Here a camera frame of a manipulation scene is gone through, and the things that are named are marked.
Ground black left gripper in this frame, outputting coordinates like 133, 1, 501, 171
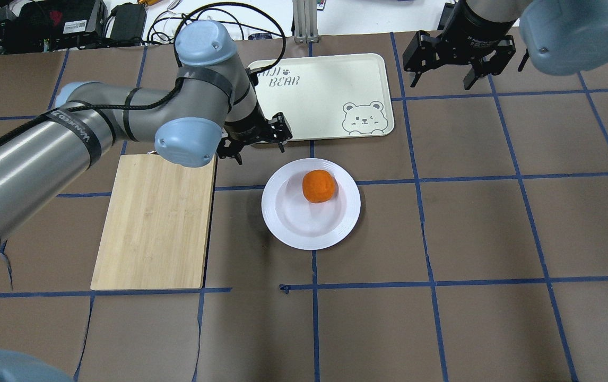
216, 109, 293, 165

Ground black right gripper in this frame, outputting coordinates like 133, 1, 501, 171
403, 14, 517, 90

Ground orange fruit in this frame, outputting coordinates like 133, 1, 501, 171
301, 169, 336, 204

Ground white ceramic plate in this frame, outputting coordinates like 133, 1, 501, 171
261, 159, 361, 250

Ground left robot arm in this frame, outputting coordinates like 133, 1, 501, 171
0, 20, 293, 248

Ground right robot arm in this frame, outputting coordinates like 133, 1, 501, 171
403, 1, 608, 90

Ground cream bear tray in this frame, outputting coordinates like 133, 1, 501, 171
256, 53, 395, 141

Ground bamboo cutting board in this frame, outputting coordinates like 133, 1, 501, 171
90, 154, 216, 292

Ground black power adapter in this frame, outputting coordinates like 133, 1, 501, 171
108, 3, 146, 47

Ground aluminium frame post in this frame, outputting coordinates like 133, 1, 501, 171
292, 0, 319, 44

